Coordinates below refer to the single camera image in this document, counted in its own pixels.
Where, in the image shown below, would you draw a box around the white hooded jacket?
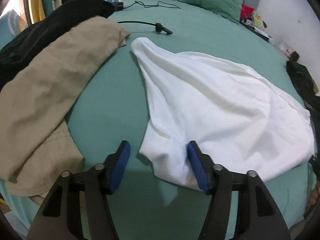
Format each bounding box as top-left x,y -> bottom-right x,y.
131,37 -> 315,189

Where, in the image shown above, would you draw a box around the black clothes pile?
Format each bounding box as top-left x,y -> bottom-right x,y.
286,61 -> 319,121

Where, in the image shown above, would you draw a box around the beige folded garment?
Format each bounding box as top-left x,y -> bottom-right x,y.
1,16 -> 130,205

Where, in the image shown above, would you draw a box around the green bed sheet mattress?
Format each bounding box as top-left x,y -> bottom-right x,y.
66,0 -> 299,239

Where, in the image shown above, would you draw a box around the white bedside items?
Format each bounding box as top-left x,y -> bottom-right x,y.
278,42 -> 300,62

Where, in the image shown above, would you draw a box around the black folded garment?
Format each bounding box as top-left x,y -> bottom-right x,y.
1,0 -> 115,87

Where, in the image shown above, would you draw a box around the clutter of items on bed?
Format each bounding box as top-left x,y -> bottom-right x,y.
241,11 -> 272,42

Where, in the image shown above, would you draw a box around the small red pillow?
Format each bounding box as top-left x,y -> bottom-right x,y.
240,4 -> 254,20

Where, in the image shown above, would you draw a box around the black clip mount cable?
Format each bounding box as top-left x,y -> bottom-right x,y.
117,20 -> 174,36

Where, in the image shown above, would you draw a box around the black charger cable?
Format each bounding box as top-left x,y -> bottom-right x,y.
112,0 -> 181,11

